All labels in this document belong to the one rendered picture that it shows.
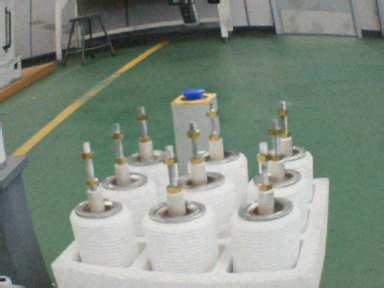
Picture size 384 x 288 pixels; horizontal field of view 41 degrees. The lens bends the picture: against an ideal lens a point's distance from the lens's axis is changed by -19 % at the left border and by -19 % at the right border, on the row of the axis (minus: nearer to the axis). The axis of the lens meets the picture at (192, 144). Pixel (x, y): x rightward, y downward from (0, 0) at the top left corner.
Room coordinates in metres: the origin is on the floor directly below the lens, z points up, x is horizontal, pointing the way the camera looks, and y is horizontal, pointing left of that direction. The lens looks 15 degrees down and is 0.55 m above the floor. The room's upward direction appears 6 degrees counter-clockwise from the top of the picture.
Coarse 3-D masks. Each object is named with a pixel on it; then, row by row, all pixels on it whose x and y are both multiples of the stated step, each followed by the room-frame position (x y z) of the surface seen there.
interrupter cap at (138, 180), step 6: (132, 174) 0.93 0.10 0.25; (138, 174) 0.93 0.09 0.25; (108, 180) 0.91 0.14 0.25; (114, 180) 0.91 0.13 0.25; (132, 180) 0.91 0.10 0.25; (138, 180) 0.90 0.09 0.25; (144, 180) 0.89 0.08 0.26; (102, 186) 0.89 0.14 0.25; (108, 186) 0.88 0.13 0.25; (114, 186) 0.88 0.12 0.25; (120, 186) 0.88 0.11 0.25; (126, 186) 0.87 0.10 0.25; (132, 186) 0.87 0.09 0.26; (138, 186) 0.87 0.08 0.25
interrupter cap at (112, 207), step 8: (88, 200) 0.82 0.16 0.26; (104, 200) 0.82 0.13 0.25; (112, 200) 0.81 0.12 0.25; (80, 208) 0.79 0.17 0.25; (88, 208) 0.79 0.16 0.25; (112, 208) 0.78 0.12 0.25; (120, 208) 0.78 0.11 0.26; (80, 216) 0.76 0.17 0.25; (88, 216) 0.75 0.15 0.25; (96, 216) 0.75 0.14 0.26; (104, 216) 0.75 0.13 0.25
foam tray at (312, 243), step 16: (320, 192) 0.93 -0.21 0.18; (320, 208) 0.86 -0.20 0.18; (320, 224) 0.80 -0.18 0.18; (144, 240) 0.83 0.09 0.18; (224, 240) 0.80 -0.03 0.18; (304, 240) 0.75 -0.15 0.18; (320, 240) 0.77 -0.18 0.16; (64, 256) 0.77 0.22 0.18; (80, 256) 0.79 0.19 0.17; (144, 256) 0.77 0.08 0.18; (224, 256) 0.74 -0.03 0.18; (304, 256) 0.69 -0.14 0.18; (320, 256) 0.82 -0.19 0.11; (64, 272) 0.73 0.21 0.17; (80, 272) 0.72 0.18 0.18; (96, 272) 0.71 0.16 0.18; (112, 272) 0.71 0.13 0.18; (128, 272) 0.71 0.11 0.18; (144, 272) 0.71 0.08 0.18; (160, 272) 0.71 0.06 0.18; (224, 272) 0.69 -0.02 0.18; (256, 272) 0.67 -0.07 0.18; (272, 272) 0.66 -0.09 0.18; (288, 272) 0.65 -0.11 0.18; (304, 272) 0.64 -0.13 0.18; (320, 272) 0.89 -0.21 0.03
